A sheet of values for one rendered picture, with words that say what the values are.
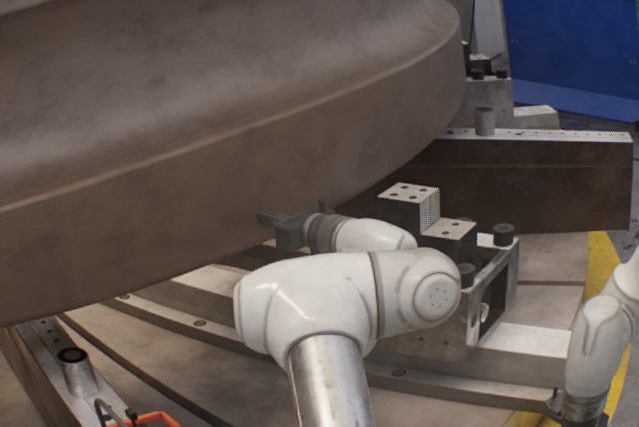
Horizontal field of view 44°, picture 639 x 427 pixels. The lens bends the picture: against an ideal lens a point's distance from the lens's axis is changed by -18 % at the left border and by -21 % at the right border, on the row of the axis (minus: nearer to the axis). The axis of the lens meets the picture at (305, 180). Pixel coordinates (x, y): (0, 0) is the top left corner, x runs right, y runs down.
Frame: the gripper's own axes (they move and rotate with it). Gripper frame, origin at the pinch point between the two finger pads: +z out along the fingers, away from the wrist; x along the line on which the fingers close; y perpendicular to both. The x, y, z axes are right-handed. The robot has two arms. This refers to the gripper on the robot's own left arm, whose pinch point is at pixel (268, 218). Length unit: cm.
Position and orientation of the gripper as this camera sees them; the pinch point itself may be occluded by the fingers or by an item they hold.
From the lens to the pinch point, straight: 207.5
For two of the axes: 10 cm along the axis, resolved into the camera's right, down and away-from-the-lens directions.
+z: -7.3, -1.7, 6.7
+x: -6.8, 2.9, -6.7
